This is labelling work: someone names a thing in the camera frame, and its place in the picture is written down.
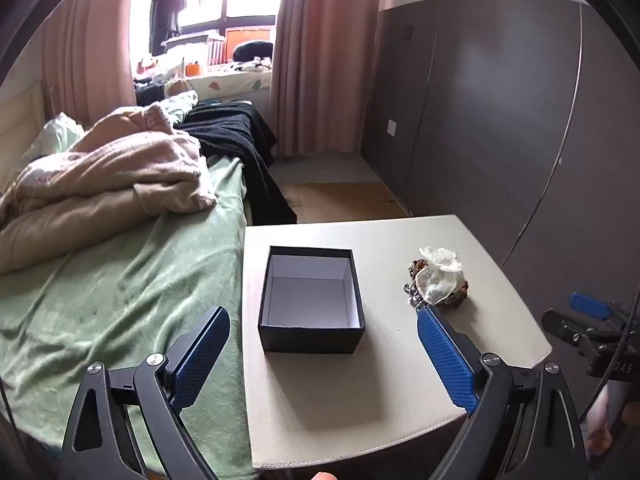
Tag grey wardrobe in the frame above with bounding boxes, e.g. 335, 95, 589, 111
360, 0, 640, 321

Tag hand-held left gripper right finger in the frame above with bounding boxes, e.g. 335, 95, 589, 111
416, 305, 586, 480

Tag pink curtain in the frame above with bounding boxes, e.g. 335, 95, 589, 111
267, 0, 396, 159
40, 0, 139, 127

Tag silver chain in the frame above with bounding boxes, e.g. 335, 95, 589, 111
402, 282, 427, 310

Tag brown large bead bracelet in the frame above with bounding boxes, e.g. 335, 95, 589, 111
409, 258, 471, 311

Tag black knitted blanket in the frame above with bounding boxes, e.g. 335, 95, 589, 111
175, 102, 299, 226

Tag flattened cardboard sheets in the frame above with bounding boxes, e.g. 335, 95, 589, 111
275, 180, 407, 224

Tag white heart print cushion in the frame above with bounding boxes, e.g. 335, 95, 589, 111
187, 66, 274, 106

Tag hanging dark clothes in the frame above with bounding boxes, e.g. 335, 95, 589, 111
149, 0, 189, 47

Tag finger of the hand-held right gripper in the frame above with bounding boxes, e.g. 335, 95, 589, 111
570, 291, 623, 322
542, 308, 598, 357

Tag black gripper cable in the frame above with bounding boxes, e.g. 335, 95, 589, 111
579, 310, 632, 423

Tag black cardboard box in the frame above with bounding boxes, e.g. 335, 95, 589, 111
258, 246, 366, 354

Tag person's right hand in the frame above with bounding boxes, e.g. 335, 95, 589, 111
585, 387, 638, 458

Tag beige fleece blanket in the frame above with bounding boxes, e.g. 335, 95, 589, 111
0, 91, 219, 276

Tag clear plastic bag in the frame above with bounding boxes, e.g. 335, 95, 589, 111
417, 266, 459, 307
419, 246, 463, 274

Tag green bedsheet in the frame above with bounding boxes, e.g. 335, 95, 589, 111
0, 152, 257, 480

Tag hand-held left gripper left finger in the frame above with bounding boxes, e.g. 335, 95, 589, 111
62, 305, 232, 480

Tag beige headboard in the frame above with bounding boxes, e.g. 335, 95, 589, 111
0, 85, 51, 196

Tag pale green pillow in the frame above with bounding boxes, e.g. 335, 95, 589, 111
20, 112, 87, 171

